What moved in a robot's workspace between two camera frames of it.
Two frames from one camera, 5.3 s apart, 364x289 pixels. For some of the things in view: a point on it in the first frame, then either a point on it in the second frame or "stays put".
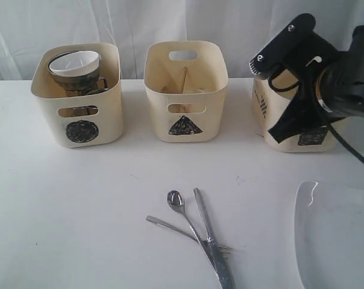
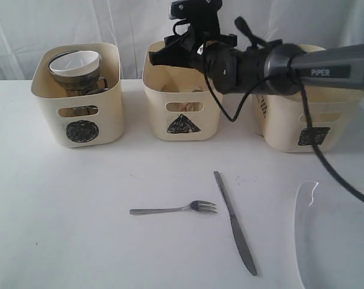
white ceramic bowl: (75, 63) stays put
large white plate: (334, 236) stays put
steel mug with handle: (100, 87) stays put
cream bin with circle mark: (106, 127) stays put
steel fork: (219, 249) → (195, 206)
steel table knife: (226, 279) → (246, 251)
